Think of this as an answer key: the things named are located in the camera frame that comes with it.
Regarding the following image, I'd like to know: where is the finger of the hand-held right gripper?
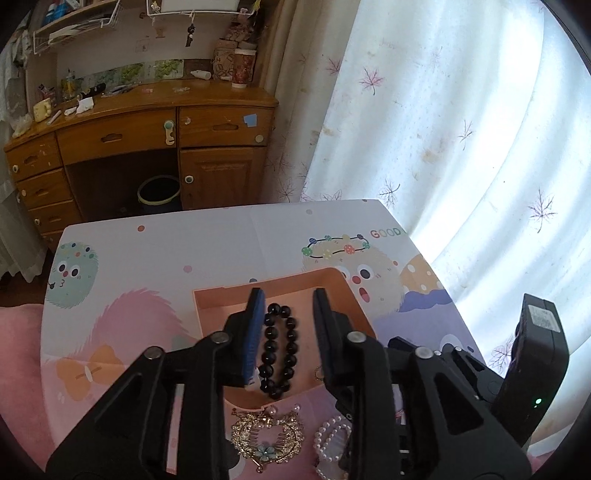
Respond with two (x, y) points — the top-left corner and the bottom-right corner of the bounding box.
(389, 336), (505, 411)

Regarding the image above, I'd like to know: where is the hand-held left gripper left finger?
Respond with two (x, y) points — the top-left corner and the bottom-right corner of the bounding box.
(46, 288), (266, 480)

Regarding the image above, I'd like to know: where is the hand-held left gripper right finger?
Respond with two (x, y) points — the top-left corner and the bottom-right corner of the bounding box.
(313, 288), (532, 480)

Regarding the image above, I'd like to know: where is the black bead bracelet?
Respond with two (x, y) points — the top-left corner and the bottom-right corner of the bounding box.
(257, 302), (301, 398)

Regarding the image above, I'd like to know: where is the pink plastic tray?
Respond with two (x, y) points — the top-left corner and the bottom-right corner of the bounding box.
(193, 267), (377, 411)

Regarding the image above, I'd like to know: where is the white pearl bracelet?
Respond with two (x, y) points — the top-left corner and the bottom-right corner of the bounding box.
(313, 414), (354, 480)

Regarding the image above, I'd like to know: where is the ornate gold hair comb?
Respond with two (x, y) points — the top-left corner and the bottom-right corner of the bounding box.
(231, 404), (305, 472)

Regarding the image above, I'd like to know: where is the dark waste bin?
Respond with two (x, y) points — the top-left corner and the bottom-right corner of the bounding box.
(137, 174), (182, 214)

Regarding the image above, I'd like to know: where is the white leaf-print curtain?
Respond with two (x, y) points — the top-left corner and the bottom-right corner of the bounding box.
(259, 0), (591, 462)

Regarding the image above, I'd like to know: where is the pink blanket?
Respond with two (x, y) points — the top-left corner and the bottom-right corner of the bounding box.
(0, 305), (61, 455)

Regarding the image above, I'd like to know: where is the wooden desk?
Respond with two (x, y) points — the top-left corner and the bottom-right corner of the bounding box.
(4, 85), (280, 250)

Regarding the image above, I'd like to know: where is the red patterned cup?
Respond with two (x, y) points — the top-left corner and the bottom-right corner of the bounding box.
(231, 47), (257, 88)

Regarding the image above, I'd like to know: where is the beige patterned bag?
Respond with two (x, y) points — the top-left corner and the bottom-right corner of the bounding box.
(213, 39), (241, 81)

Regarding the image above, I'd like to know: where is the clear plastic bag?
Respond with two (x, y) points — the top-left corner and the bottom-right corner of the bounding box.
(9, 113), (33, 137)

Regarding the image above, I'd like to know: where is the white wire basket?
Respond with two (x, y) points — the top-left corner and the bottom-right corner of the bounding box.
(147, 0), (257, 19)

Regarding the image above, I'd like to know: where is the white wire shelf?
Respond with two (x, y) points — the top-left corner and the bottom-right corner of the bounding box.
(32, 0), (116, 51)

